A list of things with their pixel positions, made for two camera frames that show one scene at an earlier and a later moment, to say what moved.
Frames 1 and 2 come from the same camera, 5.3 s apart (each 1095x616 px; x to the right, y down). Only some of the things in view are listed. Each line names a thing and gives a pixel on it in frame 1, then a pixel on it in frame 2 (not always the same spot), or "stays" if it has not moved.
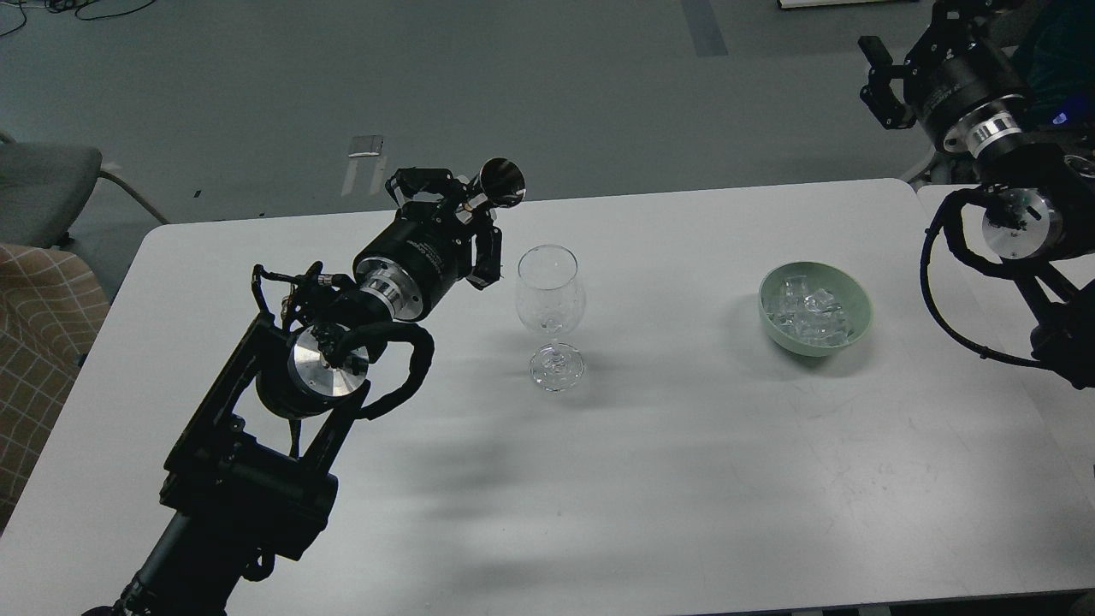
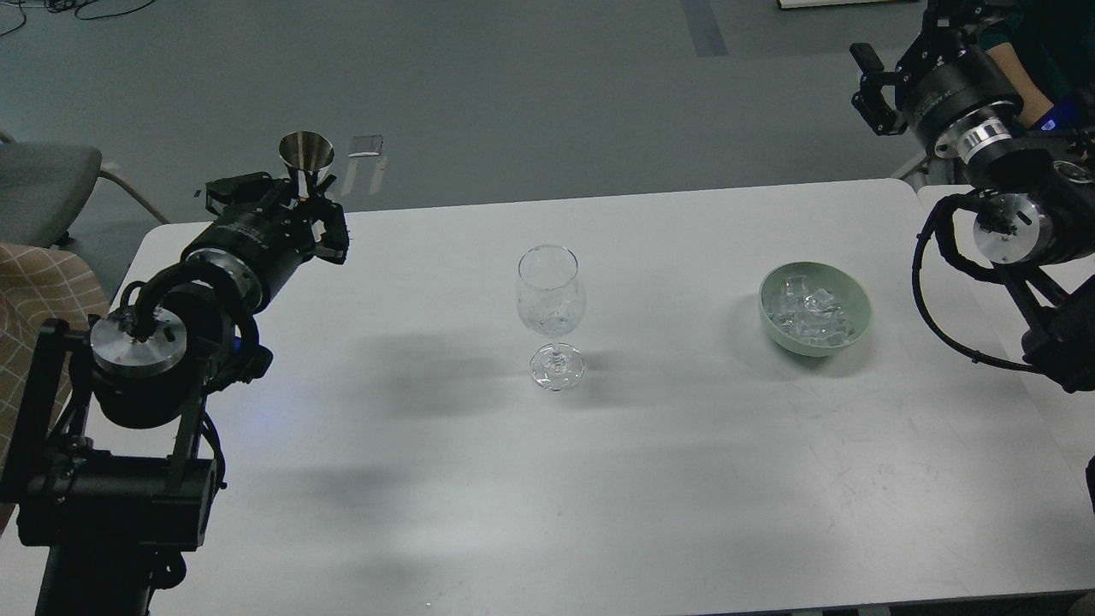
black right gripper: x=966 y=87 stays
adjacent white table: x=1071 y=410 stays
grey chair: x=44 y=187 stays
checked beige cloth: x=52 y=307 stays
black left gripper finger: x=405 y=183 -> x=230 y=193
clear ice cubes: x=811 y=315 stays
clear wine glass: x=550 y=297 stays
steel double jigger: x=503 y=182 -> x=306 y=151
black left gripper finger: x=488 y=257 -> x=331 y=233
